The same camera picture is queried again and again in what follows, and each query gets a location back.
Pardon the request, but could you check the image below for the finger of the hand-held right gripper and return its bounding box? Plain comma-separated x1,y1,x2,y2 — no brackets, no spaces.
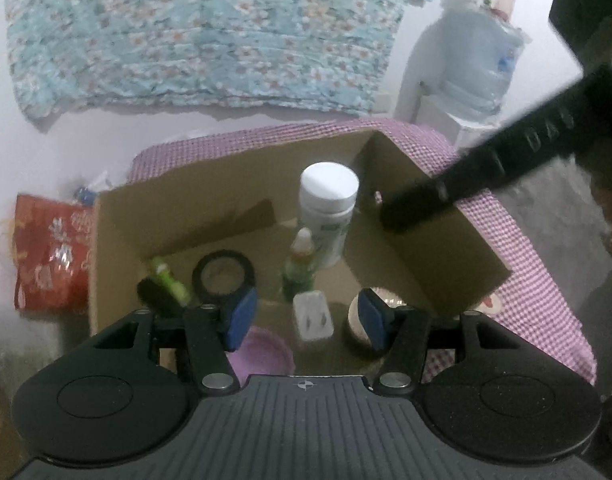
380,178,457,234

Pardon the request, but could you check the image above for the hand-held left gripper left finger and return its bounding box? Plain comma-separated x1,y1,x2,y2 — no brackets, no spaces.
93,287,259,395

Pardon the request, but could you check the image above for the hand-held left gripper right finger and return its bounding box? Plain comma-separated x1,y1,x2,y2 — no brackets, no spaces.
358,287,523,395

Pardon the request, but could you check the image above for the gold lid jar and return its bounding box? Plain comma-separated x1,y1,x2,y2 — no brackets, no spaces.
343,287,413,359

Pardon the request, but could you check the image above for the purple plastic lid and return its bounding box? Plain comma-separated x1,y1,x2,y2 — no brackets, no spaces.
226,325,295,386

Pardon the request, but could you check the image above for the brown cardboard box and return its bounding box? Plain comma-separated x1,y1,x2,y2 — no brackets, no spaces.
88,130,513,376

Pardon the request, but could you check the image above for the black tape roll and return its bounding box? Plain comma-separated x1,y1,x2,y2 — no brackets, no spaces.
192,249,257,307

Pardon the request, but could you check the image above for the white charger plug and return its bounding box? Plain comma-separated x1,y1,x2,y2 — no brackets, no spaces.
292,290,335,344

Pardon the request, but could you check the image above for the green dropper bottle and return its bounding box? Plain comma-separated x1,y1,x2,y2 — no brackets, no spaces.
281,227,319,302

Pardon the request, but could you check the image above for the green lip balm tube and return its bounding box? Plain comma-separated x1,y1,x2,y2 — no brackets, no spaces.
150,256,192,307

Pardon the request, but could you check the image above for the black lipstick cap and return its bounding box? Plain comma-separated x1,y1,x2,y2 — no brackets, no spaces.
136,277,185,317

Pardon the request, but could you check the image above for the white pill bottle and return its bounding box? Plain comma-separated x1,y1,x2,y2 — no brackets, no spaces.
298,162,361,271

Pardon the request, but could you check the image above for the blue water jug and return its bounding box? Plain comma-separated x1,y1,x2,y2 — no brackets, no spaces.
438,7,527,122

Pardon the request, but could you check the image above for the water dispenser jug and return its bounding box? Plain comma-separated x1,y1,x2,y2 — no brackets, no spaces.
393,25,493,152

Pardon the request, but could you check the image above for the purple checkered tablecloth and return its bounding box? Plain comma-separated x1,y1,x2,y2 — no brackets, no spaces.
126,117,598,387

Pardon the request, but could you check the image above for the white and blue wrapper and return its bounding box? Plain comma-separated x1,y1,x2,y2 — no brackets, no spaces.
74,170,112,207

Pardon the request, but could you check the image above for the red gift bag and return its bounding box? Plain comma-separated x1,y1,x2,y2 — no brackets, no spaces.
12,192,97,314

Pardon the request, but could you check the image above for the floral blue cloth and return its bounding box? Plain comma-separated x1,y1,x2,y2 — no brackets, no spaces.
4,0,439,122

